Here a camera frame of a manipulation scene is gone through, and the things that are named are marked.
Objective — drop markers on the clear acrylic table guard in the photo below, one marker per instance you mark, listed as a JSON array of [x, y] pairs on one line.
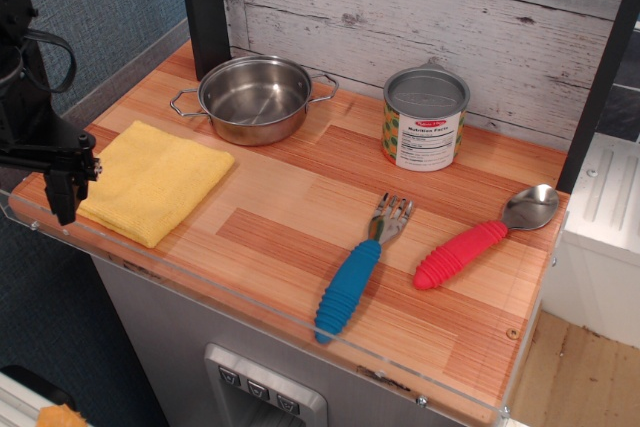
[[253, 286]]

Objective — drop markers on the yellow cloth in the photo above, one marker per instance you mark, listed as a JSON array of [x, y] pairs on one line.
[[151, 181]]

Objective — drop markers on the orange object at corner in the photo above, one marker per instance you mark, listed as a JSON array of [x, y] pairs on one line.
[[60, 416]]

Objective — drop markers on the blue handled fork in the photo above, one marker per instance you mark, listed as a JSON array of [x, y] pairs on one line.
[[342, 297]]

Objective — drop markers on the small steel pot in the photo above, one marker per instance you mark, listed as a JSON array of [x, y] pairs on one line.
[[254, 100]]

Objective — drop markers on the red handled spoon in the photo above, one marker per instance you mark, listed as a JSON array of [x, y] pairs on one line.
[[527, 210]]

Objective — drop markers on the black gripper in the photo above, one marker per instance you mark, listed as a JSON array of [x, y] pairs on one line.
[[58, 149]]

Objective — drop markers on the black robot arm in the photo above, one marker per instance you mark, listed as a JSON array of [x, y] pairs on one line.
[[26, 94]]

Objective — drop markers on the silver dispenser panel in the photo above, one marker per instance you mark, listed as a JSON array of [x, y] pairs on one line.
[[249, 394]]

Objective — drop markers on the toy food can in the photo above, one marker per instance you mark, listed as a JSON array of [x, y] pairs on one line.
[[423, 117]]

